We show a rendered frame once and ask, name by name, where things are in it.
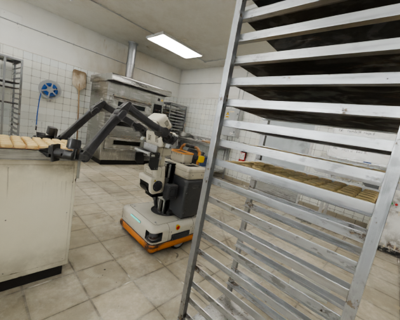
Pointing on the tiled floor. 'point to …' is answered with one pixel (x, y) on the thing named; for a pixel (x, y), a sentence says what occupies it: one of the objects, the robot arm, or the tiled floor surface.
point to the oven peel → (79, 79)
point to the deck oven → (115, 143)
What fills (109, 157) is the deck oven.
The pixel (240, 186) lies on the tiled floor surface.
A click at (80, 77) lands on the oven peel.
